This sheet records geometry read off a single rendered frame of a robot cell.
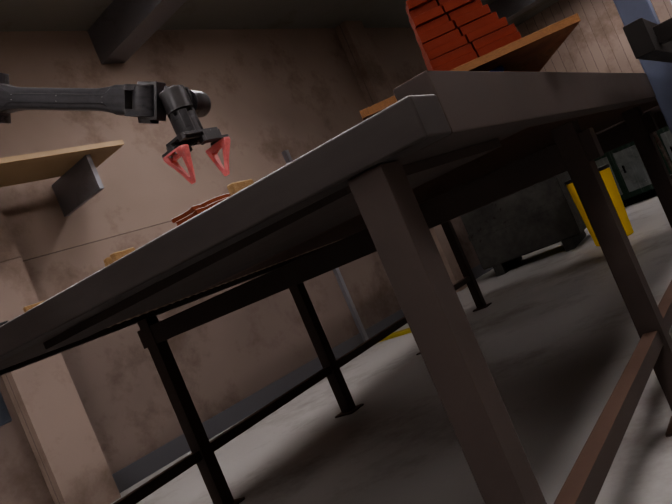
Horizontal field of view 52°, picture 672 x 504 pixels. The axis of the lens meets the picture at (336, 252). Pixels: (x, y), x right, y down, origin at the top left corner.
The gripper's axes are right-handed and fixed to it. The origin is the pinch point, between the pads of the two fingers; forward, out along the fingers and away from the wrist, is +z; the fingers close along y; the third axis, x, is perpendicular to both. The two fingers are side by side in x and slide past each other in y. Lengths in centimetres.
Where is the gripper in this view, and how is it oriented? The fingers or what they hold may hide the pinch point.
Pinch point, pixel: (209, 175)
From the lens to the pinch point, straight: 148.3
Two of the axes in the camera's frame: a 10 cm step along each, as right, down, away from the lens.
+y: -5.9, 2.5, -7.7
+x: 7.0, -3.3, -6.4
